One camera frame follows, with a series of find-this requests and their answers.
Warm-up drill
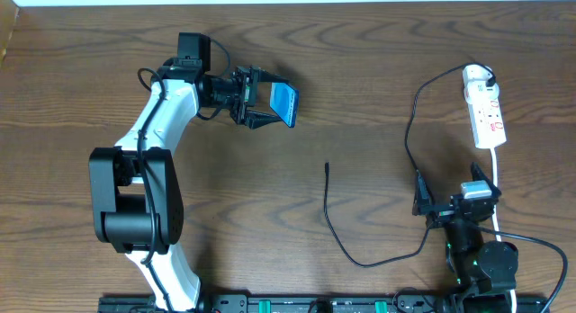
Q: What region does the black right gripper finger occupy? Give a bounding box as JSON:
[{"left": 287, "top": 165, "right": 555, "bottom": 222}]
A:
[
  {"left": 470, "top": 162, "right": 490, "bottom": 182},
  {"left": 413, "top": 170, "right": 435, "bottom": 210}
]

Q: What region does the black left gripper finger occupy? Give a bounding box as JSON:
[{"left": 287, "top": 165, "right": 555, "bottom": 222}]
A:
[
  {"left": 246, "top": 111, "right": 282, "bottom": 130},
  {"left": 258, "top": 68, "right": 289, "bottom": 84}
]

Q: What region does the blue screen Galaxy smartphone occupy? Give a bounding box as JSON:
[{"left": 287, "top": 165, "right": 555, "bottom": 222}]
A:
[{"left": 270, "top": 83, "right": 299, "bottom": 128}]

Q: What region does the black charging cable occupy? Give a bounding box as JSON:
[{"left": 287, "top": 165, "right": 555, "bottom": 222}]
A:
[{"left": 322, "top": 61, "right": 498, "bottom": 269}]

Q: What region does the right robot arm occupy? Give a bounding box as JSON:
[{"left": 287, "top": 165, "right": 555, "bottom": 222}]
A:
[{"left": 412, "top": 163, "right": 518, "bottom": 312}]

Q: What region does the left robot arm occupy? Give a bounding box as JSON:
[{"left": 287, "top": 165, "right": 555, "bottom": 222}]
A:
[{"left": 89, "top": 57, "right": 299, "bottom": 312}]

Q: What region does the white charger plug adapter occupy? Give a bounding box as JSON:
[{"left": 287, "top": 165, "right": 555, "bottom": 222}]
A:
[{"left": 463, "top": 64, "right": 500, "bottom": 104}]

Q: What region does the white power strip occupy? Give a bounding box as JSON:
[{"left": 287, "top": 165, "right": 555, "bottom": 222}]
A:
[{"left": 462, "top": 64, "right": 508, "bottom": 150}]

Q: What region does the white power strip cord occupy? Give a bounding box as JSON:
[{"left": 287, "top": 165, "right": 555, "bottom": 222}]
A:
[{"left": 489, "top": 147, "right": 518, "bottom": 313}]

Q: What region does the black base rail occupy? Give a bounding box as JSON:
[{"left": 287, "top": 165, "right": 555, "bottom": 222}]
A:
[{"left": 95, "top": 292, "right": 545, "bottom": 313}]

